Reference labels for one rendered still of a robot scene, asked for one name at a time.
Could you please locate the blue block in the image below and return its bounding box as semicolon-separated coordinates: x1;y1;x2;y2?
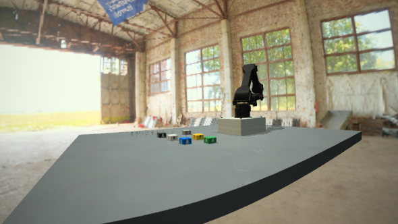
179;137;192;144

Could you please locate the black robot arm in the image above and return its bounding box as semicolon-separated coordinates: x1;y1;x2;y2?
233;63;264;118

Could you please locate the green block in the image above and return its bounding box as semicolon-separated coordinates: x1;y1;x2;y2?
204;136;217;144

